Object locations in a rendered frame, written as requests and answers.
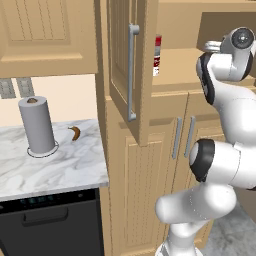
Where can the beige wall cabinet door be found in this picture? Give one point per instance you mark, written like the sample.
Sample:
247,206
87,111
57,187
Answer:
43,36

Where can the brown banana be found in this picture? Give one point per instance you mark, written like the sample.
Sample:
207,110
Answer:
76,133

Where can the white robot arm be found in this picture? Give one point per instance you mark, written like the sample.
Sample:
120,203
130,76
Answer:
230,163

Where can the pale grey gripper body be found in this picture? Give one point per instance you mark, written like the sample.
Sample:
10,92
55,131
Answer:
212,46

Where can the red and white can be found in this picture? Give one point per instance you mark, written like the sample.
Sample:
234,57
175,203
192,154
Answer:
157,63

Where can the beige lower cabinet door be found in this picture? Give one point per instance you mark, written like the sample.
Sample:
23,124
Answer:
186,173
143,186

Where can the beige tall cabinet frame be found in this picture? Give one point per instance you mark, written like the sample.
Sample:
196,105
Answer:
101,83

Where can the grey paper towel roll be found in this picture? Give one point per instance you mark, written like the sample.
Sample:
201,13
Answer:
37,126

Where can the grey wall outlet plate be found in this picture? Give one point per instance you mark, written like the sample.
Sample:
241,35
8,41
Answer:
25,87
6,88

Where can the black dishwasher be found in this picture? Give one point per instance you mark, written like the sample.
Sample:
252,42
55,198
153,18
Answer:
50,236

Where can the open beige cabinet door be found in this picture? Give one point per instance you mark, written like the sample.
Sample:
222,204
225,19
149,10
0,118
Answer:
146,83

